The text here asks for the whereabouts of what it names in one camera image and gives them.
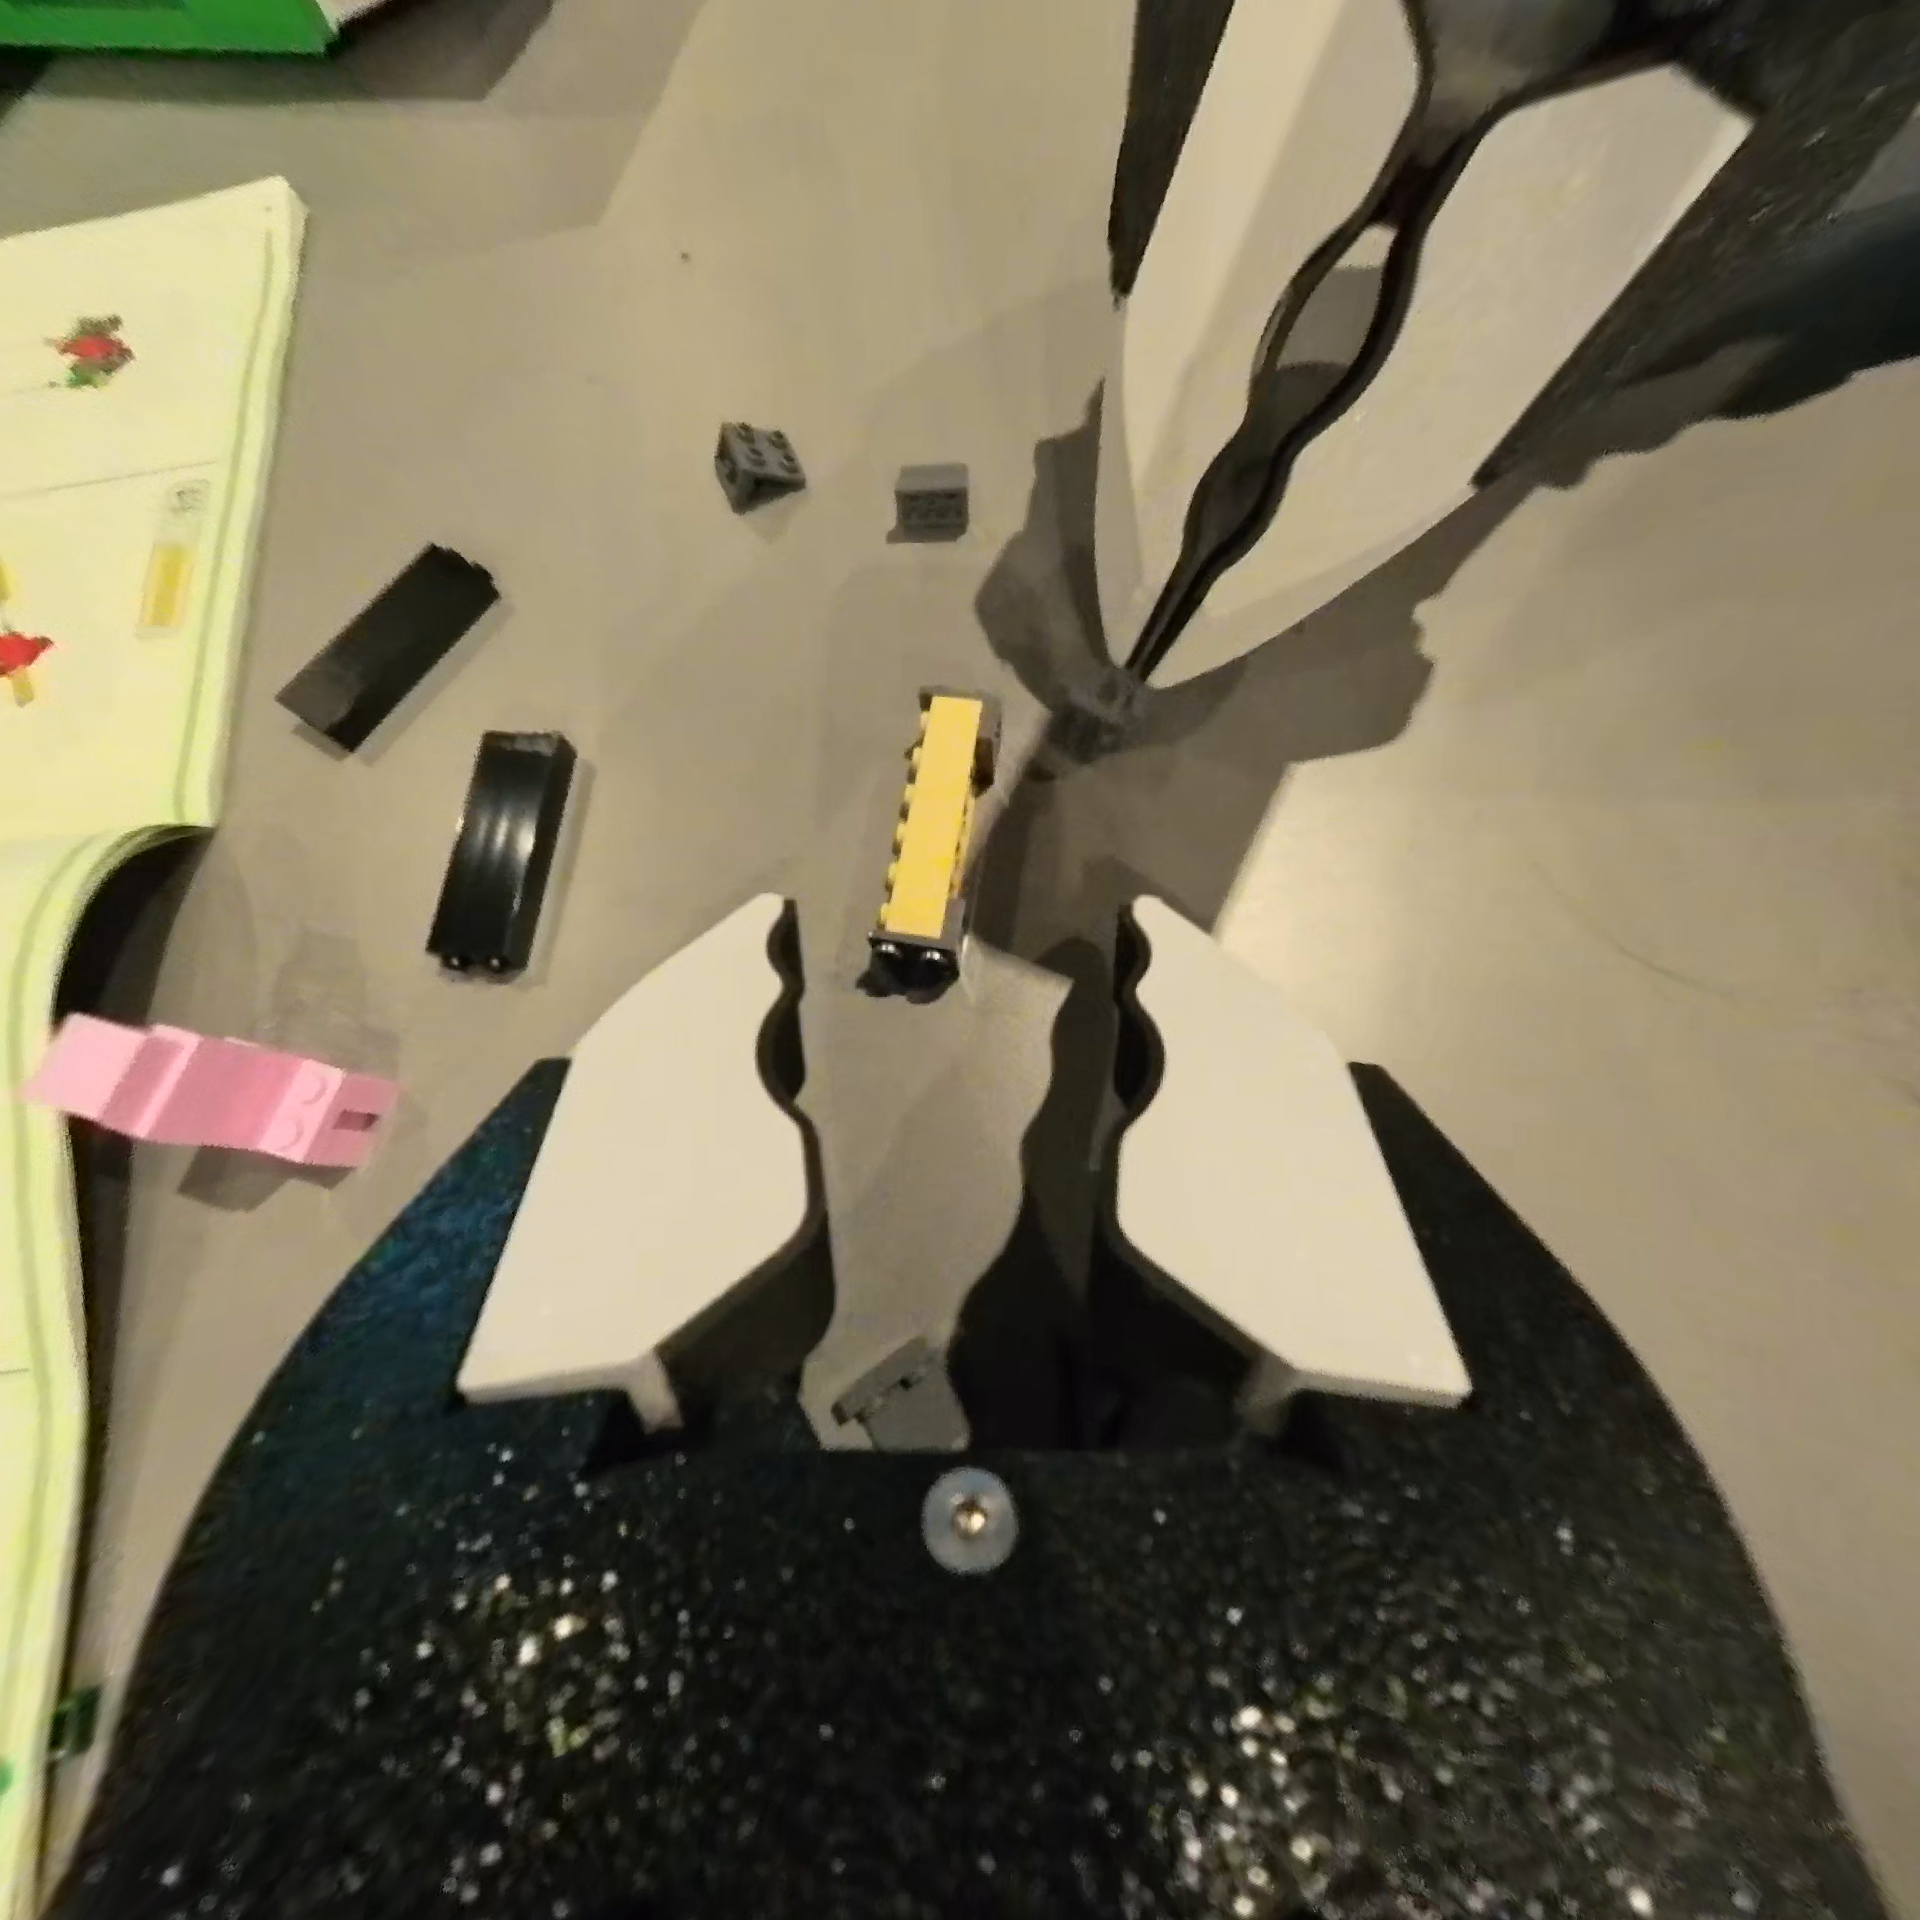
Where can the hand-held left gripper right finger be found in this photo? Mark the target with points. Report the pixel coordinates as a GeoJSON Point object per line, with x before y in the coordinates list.
{"type": "Point", "coordinates": [1276, 1200]}

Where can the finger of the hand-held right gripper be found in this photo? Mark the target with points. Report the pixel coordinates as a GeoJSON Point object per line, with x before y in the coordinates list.
{"type": "Point", "coordinates": [1500, 331]}
{"type": "Point", "coordinates": [1244, 195]}

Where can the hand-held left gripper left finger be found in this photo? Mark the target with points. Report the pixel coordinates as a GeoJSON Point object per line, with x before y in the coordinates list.
{"type": "Point", "coordinates": [644, 1185]}

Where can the yellow and black brick assembly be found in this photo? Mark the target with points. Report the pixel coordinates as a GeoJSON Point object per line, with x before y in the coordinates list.
{"type": "Point", "coordinates": [937, 811]}

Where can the dark grey square brick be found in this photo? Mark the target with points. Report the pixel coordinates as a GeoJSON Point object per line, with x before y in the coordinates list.
{"type": "Point", "coordinates": [1098, 704]}

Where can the grey desk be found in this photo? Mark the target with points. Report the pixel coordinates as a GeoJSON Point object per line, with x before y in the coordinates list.
{"type": "Point", "coordinates": [1576, 902]}

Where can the black curved brick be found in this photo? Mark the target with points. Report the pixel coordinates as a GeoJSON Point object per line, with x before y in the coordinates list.
{"type": "Point", "coordinates": [503, 856]}

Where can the small dark grey brick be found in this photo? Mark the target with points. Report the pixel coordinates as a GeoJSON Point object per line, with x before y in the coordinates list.
{"type": "Point", "coordinates": [932, 503]}

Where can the pink brick assembly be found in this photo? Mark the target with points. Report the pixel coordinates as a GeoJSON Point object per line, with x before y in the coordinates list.
{"type": "Point", "coordinates": [210, 1096]}

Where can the long black slope brick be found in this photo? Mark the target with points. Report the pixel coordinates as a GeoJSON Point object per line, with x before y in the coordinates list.
{"type": "Point", "coordinates": [383, 653]}

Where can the small dark green brick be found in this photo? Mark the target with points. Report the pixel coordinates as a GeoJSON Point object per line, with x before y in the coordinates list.
{"type": "Point", "coordinates": [72, 1721]}

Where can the pale green instruction booklet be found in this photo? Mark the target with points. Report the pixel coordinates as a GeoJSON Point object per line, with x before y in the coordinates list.
{"type": "Point", "coordinates": [119, 452]}

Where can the green cardboard box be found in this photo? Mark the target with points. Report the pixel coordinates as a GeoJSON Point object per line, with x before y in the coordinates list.
{"type": "Point", "coordinates": [150, 23]}

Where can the dark grey bracket brick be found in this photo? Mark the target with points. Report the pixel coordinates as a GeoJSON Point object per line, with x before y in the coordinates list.
{"type": "Point", "coordinates": [756, 459]}

